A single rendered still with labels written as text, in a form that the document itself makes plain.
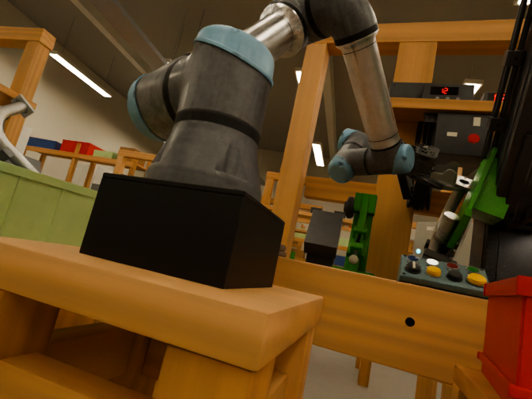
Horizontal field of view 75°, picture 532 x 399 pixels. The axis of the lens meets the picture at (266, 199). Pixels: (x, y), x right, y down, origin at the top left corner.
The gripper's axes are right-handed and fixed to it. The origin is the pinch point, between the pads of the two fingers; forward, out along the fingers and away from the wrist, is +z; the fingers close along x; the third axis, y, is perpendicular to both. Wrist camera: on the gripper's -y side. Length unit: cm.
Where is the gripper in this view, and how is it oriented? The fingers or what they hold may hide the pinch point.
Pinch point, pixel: (459, 187)
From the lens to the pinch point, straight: 108.2
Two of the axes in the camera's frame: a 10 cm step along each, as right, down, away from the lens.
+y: 0.9, -7.9, -6.0
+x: 5.3, -4.7, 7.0
